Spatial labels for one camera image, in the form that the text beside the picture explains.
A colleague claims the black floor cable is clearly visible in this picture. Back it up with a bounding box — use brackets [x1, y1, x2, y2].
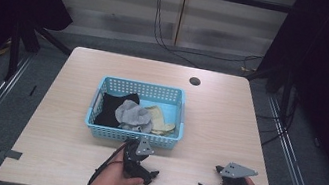
[146, 0, 273, 80]

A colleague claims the grey cloth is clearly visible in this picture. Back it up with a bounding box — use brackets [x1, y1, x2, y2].
[112, 97, 157, 135]

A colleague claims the blue plastic basket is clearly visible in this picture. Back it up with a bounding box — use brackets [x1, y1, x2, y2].
[81, 73, 191, 153]

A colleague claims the black metal stand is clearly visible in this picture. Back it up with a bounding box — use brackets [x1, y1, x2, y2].
[1, 17, 77, 92]
[238, 57, 307, 124]

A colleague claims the beige cloth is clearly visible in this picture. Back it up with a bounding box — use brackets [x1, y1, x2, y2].
[140, 102, 180, 139]

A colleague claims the grey tape strip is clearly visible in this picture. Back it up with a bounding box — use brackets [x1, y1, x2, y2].
[0, 147, 24, 163]

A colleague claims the person's left hand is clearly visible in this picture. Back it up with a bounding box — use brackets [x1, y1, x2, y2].
[95, 147, 150, 185]

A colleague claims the left hand-held gripper cable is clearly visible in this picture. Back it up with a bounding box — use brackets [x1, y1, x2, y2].
[86, 137, 129, 185]

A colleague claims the black cloth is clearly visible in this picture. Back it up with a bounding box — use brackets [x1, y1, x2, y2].
[92, 87, 142, 132]

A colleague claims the small dark round disc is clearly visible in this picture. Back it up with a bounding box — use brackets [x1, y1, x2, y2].
[188, 76, 202, 87]

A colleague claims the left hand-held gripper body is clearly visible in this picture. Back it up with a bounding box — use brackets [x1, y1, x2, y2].
[117, 134, 159, 185]

